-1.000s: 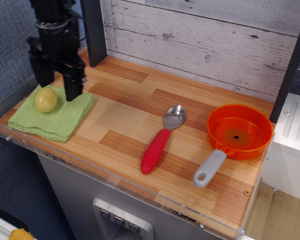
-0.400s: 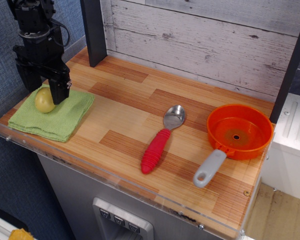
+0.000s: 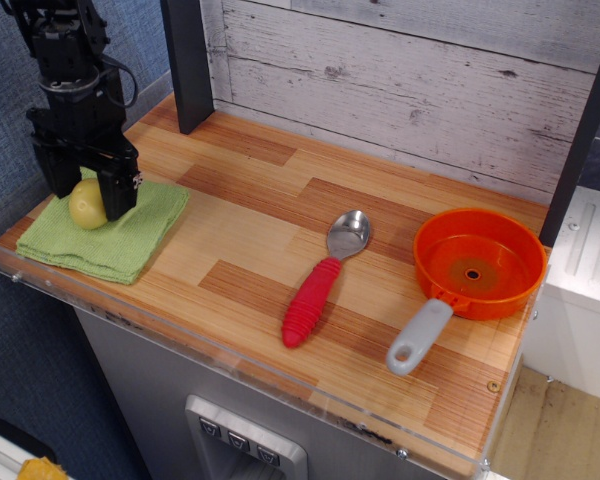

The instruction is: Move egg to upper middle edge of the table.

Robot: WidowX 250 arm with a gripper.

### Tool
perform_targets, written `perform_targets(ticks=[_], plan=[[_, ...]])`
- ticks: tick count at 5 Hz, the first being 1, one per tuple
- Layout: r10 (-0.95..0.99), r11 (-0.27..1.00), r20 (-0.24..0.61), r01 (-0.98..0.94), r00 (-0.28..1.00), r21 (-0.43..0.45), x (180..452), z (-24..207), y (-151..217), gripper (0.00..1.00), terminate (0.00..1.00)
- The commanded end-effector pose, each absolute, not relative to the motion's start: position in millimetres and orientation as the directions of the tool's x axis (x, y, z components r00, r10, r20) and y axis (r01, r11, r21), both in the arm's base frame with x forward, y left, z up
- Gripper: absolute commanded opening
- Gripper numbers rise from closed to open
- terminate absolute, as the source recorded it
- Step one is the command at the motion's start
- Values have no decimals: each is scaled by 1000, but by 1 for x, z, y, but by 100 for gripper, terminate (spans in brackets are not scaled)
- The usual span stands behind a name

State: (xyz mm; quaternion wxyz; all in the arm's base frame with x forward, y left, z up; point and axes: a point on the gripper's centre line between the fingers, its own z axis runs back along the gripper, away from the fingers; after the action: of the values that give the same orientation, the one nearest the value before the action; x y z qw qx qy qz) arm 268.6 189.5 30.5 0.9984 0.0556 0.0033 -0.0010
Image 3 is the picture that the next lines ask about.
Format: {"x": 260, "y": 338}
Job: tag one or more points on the green folded cloth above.
{"x": 116, "y": 251}

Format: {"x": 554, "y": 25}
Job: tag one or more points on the black right shelf post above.
{"x": 574, "y": 164}

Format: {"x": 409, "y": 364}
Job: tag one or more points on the red handled metal spoon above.
{"x": 347, "y": 237}

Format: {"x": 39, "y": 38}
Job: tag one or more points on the black left shelf post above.
{"x": 188, "y": 60}

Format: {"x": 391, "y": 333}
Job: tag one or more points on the silver dispenser button panel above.
{"x": 225, "y": 440}

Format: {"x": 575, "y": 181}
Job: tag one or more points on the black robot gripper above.
{"x": 82, "y": 125}

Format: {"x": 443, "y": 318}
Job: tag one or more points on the black shelf post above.
{"x": 574, "y": 164}
{"x": 188, "y": 60}

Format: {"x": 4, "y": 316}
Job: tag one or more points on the clear acrylic table guard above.
{"x": 262, "y": 199}

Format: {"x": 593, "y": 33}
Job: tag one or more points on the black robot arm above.
{"x": 66, "y": 38}

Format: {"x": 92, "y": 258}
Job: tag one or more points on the orange pan with grey handle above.
{"x": 473, "y": 263}

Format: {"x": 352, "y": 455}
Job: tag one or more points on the grey toy cabinet front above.
{"x": 151, "y": 382}

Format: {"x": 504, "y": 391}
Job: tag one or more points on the yellow black object bottom left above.
{"x": 41, "y": 469}

